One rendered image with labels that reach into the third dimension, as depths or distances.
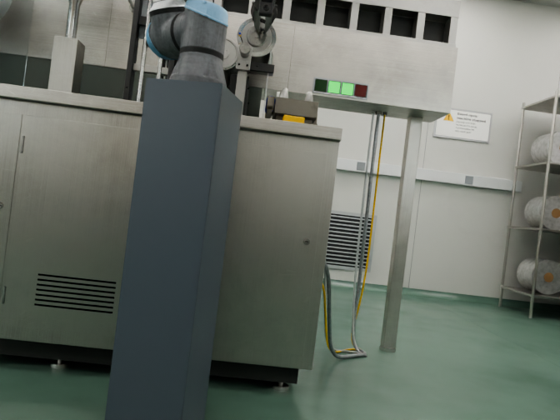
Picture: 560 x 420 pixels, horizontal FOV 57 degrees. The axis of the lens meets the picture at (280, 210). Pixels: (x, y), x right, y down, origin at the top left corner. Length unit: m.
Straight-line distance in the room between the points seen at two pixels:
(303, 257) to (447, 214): 3.35
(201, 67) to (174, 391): 0.80
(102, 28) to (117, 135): 0.83
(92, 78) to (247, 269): 1.18
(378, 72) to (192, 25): 1.20
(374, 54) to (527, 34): 3.21
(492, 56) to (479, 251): 1.80
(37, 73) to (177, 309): 1.50
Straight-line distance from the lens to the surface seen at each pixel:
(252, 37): 2.02
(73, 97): 1.78
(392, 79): 2.43
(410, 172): 2.56
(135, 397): 1.40
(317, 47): 2.40
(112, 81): 2.41
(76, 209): 1.77
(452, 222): 4.97
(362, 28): 2.55
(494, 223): 5.13
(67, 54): 2.20
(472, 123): 5.08
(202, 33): 1.40
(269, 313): 1.72
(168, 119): 1.32
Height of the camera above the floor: 0.61
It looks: level
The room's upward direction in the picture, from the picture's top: 7 degrees clockwise
